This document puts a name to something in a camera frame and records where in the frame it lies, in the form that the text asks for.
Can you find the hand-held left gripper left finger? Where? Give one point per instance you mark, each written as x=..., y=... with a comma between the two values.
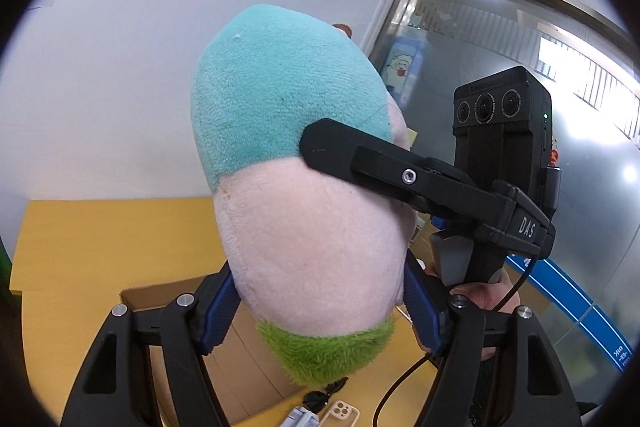
x=220, y=312

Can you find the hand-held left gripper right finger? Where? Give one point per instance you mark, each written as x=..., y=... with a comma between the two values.
x=420, y=307

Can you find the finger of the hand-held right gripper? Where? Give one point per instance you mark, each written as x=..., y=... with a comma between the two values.
x=380, y=162

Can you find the brown cardboard box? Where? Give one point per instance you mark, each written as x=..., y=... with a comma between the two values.
x=250, y=382

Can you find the pink and teal pig plush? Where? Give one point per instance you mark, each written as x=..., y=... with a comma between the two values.
x=300, y=232

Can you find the white phone case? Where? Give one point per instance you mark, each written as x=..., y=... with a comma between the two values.
x=341, y=413

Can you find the person's right hand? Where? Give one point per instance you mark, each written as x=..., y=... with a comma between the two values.
x=480, y=294

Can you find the cartoon poster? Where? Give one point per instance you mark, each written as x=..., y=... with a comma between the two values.
x=402, y=69

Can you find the glass door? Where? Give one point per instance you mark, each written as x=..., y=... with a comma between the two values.
x=500, y=22

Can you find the black hair clip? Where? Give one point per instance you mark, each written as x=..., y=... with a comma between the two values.
x=322, y=396

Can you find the blue door stripe decal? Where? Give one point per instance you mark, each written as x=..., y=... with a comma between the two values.
x=575, y=302

